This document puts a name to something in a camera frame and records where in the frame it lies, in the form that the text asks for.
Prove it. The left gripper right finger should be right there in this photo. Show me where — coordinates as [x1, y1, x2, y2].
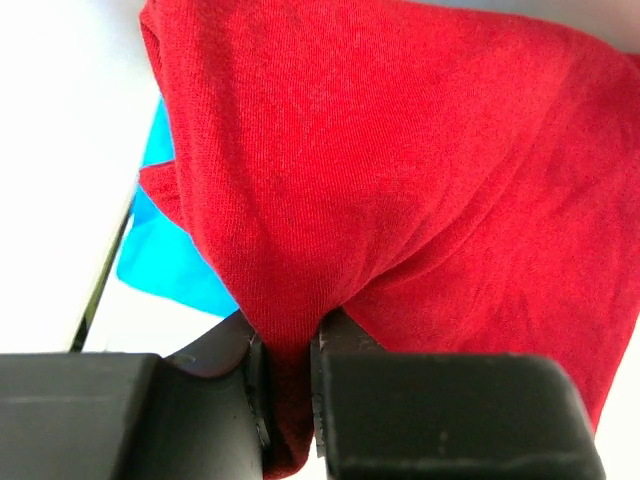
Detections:
[311, 310, 605, 479]

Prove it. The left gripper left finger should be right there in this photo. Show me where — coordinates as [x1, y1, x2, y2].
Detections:
[1, 313, 268, 479]

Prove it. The blue t shirt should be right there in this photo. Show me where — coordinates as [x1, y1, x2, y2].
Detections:
[115, 94, 242, 319]

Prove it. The dark red t shirt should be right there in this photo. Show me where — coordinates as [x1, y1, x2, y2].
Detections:
[139, 1, 639, 479]

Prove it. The aluminium frame rail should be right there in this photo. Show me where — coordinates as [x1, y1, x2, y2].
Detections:
[68, 189, 135, 353]

